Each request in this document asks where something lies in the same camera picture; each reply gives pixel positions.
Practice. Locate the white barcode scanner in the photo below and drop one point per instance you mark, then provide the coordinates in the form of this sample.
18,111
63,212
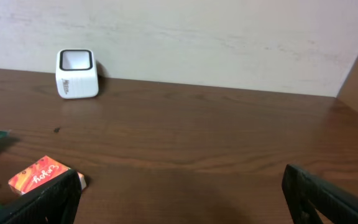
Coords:
76,74

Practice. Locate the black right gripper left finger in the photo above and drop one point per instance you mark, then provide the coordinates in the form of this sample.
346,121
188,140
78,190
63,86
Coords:
55,201

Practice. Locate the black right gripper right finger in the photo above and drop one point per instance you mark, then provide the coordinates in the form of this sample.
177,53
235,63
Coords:
308,195

